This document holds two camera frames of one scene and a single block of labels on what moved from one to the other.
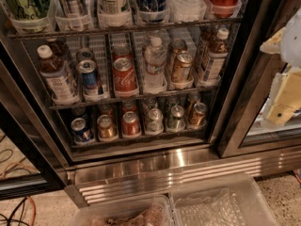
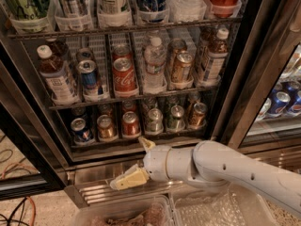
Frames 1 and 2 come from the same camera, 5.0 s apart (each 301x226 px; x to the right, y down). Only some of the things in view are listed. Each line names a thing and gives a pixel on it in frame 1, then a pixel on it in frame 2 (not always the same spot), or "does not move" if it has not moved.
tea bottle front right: [217, 54] does not move
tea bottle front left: [61, 86] does not move
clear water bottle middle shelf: [155, 61] does not move
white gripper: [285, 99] → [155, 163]
